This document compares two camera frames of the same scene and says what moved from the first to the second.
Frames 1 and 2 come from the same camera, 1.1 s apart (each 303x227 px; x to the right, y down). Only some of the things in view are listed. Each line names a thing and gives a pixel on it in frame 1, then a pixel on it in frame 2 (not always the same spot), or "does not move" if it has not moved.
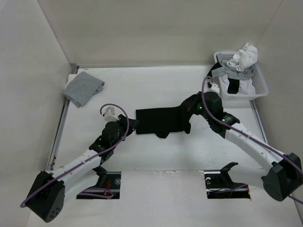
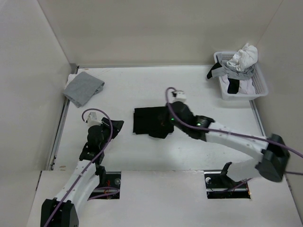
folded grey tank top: (83, 88) does not move
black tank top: (162, 121) does not move
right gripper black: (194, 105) → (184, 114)
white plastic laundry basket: (262, 90) does not move
